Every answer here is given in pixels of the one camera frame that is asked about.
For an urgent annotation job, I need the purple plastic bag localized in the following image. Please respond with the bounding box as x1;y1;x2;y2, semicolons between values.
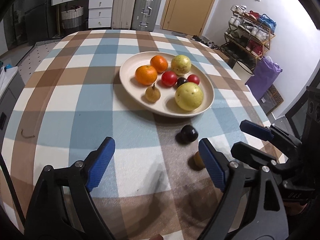
245;56;283;100

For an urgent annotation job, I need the beige suitcase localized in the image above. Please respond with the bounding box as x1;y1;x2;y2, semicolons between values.
111;0;135;30

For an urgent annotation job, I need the green yellow guava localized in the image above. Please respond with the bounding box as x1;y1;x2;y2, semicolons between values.
171;55;191;76

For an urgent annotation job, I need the wooden shoe rack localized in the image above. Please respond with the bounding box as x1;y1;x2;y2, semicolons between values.
220;5;277;71

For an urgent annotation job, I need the wooden door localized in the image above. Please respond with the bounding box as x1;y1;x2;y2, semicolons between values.
161;0;215;36

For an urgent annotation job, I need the woven laundry basket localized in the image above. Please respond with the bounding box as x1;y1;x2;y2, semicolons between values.
61;6;84;29

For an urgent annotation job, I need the grey side cabinet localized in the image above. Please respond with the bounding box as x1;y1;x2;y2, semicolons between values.
1;67;25;133

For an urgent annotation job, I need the small orange mandarin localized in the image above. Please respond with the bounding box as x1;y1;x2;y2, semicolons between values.
150;55;168;73

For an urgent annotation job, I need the checkered tablecloth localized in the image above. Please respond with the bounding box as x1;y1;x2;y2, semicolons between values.
2;30;284;239

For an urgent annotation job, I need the small brown twig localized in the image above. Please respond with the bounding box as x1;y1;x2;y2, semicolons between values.
21;129;35;139

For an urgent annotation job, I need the patterned door mat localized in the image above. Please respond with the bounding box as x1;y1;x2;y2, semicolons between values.
258;85;284;115

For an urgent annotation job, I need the dark plum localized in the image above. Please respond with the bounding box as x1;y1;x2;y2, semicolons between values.
176;77;188;87
175;125;199;145

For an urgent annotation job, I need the silver suitcase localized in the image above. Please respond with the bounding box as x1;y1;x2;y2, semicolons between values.
131;0;162;32

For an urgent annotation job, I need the large orange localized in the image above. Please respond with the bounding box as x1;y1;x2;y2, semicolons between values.
135;65;158;86

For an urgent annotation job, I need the large yellow guava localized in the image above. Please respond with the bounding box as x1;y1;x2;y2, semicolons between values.
175;82;204;111

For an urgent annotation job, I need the person right hand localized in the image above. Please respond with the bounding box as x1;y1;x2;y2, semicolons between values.
284;202;308;216

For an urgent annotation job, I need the cream trash bin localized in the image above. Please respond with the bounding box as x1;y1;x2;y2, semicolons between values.
236;60;253;75

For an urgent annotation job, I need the cream round plate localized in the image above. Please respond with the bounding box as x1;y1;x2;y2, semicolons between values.
119;51;215;118

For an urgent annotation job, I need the red tomato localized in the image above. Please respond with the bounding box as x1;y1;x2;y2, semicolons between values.
161;71;177;87
187;74;200;85

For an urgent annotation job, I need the brown round pear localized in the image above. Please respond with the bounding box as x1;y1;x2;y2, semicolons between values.
145;84;161;103

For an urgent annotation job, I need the white drawer desk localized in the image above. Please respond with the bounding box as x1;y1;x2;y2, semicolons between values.
51;0;113;29

